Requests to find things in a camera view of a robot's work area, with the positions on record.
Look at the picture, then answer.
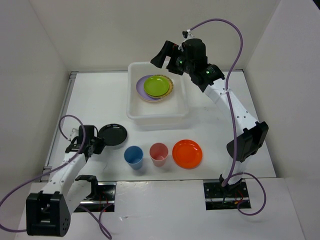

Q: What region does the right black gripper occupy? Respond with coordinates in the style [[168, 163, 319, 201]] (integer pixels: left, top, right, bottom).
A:
[[150, 40, 194, 76]]

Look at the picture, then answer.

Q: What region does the black round plate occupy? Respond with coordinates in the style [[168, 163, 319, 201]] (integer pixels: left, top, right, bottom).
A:
[[97, 123, 128, 147]]

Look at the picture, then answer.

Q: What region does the yellow woven pattern plate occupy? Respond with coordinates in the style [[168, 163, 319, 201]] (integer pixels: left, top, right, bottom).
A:
[[147, 74, 175, 99]]

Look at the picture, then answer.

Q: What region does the green round plate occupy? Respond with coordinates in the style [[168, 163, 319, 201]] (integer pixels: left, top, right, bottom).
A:
[[143, 75, 171, 98]]

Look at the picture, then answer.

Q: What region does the purple round plate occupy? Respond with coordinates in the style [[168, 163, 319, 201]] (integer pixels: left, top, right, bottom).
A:
[[136, 75, 152, 96]]

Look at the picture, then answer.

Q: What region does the pink plastic cup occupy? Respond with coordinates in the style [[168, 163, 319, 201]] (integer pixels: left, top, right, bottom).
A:
[[149, 142, 169, 167]]

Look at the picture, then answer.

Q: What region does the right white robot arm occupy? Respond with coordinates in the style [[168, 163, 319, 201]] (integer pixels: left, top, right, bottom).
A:
[[150, 38, 269, 197]]

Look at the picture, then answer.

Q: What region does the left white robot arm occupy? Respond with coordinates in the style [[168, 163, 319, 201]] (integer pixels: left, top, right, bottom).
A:
[[26, 125, 105, 237]]

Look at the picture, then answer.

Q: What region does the white plastic bin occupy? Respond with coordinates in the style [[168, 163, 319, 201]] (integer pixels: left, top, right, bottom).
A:
[[126, 62, 190, 130]]

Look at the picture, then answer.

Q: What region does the blue plastic cup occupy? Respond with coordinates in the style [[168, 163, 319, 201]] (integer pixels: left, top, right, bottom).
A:
[[124, 145, 144, 170]]

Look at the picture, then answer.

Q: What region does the orange round plate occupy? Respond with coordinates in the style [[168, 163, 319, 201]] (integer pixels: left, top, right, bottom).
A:
[[172, 139, 203, 169]]

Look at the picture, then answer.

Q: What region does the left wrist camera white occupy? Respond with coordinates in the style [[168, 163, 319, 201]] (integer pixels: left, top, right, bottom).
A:
[[69, 128, 78, 139]]

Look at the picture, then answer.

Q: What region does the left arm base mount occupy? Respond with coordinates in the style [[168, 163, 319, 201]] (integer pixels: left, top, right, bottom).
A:
[[74, 181, 117, 213]]

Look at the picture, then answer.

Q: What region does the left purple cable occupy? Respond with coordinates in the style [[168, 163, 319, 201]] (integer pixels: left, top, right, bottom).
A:
[[0, 114, 116, 240]]

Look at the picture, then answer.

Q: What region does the purple cable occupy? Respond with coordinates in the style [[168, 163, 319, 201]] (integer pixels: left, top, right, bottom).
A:
[[181, 18, 267, 216], [0, 114, 116, 240]]

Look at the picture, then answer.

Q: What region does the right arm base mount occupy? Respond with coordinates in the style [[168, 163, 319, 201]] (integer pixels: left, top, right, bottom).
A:
[[203, 179, 251, 211]]

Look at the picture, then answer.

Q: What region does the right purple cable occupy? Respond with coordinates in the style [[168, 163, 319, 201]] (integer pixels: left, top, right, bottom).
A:
[[181, 18, 267, 216]]

